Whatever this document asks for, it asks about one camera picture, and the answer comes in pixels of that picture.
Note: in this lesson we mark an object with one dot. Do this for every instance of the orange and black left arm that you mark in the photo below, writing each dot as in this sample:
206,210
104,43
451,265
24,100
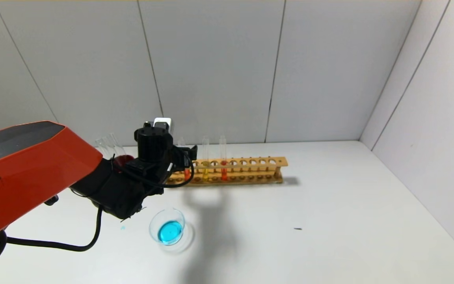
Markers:
34,169

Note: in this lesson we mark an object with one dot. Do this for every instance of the dark red cup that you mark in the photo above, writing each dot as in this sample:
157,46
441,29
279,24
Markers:
126,161

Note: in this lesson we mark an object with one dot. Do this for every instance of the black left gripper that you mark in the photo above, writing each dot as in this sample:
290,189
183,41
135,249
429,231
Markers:
182,154

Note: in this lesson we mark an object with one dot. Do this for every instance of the clear glass beaker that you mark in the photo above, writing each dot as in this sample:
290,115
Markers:
170,230

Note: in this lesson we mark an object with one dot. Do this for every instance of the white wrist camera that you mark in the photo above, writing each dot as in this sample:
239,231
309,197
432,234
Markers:
163,122

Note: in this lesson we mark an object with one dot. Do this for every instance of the test tube with red liquid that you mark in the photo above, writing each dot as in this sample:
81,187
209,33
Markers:
187,174
224,173

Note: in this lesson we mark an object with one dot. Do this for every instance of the wooden test tube rack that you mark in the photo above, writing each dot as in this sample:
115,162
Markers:
242,162

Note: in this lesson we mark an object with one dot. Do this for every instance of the test tube with yellow liquid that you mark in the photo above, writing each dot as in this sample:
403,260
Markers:
205,173

